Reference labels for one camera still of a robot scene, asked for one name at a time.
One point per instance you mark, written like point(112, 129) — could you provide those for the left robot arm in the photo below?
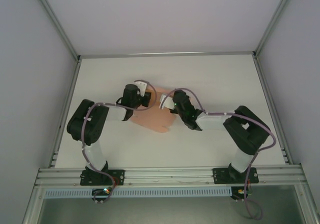
point(90, 129)

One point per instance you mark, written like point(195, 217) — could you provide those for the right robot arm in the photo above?
point(250, 134)

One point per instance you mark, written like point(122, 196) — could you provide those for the grey metal panel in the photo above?
point(162, 211)

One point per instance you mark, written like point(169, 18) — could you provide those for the aluminium frame crossbar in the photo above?
point(165, 54)

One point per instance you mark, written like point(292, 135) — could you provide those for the aluminium table side rail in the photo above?
point(267, 91)
point(69, 96)

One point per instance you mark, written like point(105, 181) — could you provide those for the aluminium mounting rail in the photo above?
point(170, 174)

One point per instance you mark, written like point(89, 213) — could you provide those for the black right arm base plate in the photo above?
point(217, 175)

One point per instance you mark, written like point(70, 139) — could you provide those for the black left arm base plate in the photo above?
point(120, 176)

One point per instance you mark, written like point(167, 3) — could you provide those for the aluminium frame post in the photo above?
point(55, 21)
point(275, 19)

